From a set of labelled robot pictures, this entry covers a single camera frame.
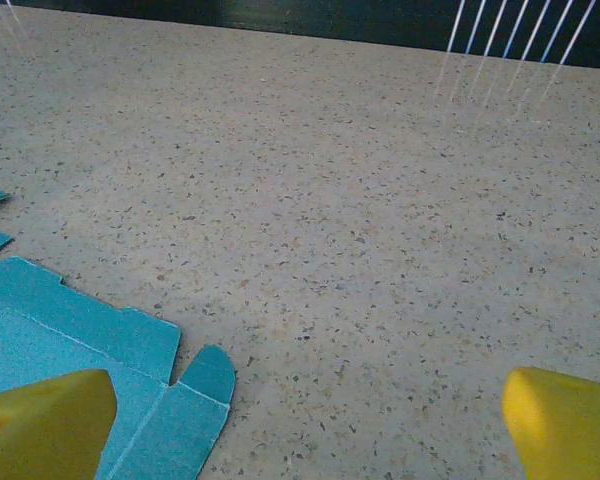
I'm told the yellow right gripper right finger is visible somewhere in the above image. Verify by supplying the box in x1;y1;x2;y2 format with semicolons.
501;367;600;480

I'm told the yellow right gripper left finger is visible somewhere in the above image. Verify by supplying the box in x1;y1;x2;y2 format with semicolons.
0;368;119;480

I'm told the teal paper box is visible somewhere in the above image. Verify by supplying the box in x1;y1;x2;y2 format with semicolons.
0;182;237;480

